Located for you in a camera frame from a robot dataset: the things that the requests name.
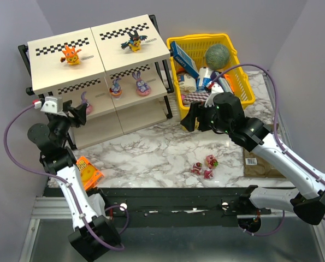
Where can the blue white pouch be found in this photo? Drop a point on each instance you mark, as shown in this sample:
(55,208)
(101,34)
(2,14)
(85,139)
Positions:
(204,78)

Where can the blue Harry's box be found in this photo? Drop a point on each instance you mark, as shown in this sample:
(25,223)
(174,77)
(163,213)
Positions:
(184,60)

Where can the green textured ball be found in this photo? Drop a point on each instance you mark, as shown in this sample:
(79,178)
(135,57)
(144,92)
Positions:
(217,56)

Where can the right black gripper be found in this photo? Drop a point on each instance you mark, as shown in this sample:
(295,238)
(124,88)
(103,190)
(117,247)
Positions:
(201,120)

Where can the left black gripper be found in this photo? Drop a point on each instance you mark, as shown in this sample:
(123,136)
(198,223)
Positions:
(70,112)

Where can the red pink bear toy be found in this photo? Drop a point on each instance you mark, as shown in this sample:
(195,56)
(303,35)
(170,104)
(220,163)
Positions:
(196,168)

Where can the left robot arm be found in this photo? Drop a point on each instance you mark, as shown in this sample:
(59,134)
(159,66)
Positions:
(93,233)

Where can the purple bunny donut toy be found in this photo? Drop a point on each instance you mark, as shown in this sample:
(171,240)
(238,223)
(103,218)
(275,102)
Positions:
(142,88)

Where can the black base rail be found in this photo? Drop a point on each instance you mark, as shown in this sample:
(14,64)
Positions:
(177,207)

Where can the striped pink grey sponge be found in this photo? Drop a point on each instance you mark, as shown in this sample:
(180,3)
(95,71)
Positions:
(195,97)

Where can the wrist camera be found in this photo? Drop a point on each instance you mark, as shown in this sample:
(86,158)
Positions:
(214,89)
(52,105)

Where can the orange dragon toy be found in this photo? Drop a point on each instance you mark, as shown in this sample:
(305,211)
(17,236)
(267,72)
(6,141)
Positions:
(70,56)

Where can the beige three-tier shelf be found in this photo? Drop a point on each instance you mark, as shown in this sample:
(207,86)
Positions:
(101,61)

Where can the cream paper roll pack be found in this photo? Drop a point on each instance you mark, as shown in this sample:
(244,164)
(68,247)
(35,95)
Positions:
(187,84)

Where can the small red pink toy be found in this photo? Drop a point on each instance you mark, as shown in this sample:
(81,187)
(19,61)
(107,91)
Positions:
(208,174)

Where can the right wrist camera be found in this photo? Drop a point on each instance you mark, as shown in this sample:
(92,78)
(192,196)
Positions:
(214,89)

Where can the dark purple box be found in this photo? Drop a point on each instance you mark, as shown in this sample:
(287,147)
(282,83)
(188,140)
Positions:
(222,81)

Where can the black yellow bat toy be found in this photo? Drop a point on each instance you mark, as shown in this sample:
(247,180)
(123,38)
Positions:
(134,43)

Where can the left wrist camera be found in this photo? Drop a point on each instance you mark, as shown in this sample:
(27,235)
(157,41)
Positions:
(52,105)

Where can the purple bunny orange cup toy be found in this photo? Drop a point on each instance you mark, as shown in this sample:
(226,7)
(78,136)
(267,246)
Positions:
(115,90)

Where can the pink bear strawberry toy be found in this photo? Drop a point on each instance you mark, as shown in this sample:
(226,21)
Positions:
(211,161)

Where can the brown coffee bag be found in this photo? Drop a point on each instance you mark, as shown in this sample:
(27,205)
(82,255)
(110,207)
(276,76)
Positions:
(257,167)

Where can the purple creature pink donut toy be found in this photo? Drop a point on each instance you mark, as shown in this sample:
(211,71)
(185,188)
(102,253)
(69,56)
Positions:
(89,107)

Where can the orange Scrub Daddy box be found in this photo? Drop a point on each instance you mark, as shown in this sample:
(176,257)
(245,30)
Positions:
(89,174)

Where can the yellow plastic basket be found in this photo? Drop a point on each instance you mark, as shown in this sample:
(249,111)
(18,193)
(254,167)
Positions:
(195,45)

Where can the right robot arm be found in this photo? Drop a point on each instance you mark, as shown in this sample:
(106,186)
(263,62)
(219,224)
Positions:
(307,199)

